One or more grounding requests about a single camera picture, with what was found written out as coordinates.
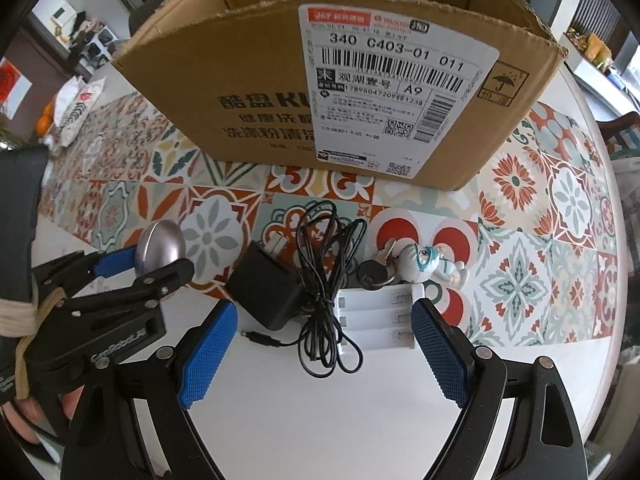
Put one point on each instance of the wooden chair with striped blanket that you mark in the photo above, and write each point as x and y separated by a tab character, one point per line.
622	130

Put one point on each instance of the patterned table runner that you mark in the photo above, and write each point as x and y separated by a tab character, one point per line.
550	260

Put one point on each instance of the white tv cabinet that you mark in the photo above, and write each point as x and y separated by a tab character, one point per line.
595	55

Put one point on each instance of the silver egg-shaped device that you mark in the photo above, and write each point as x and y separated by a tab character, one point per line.
160	245

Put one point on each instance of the dark upholstered chair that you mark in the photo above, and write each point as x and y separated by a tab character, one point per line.
145	17

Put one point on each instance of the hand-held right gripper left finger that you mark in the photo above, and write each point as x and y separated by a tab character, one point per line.
207	355

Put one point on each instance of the shoe rack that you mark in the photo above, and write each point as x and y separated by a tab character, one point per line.
97	45

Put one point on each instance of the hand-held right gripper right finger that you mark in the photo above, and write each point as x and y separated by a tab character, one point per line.
440	350

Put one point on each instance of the white battery case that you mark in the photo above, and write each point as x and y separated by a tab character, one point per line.
372	316

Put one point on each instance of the person's left hand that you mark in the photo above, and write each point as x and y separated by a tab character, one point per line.
30	415

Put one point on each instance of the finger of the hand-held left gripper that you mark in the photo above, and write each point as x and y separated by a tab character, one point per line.
114	262
170	272

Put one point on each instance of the brown cardboard box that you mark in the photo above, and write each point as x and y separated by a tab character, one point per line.
225	85

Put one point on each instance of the bowl of oranges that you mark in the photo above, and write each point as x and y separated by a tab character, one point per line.
44	120

